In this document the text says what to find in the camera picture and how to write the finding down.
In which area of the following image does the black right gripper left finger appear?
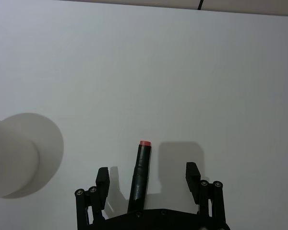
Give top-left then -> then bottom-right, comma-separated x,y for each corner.
74,167 -> 110,230

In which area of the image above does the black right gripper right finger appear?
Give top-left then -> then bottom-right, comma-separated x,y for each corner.
186,161 -> 228,230

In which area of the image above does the black stick with red tip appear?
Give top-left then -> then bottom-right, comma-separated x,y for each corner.
127,140 -> 153,214

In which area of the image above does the cream vacuum bottle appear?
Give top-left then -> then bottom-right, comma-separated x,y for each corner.
0,113 -> 64,200

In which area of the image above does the white table cloth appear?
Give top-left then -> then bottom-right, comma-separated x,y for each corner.
0,0 -> 288,230

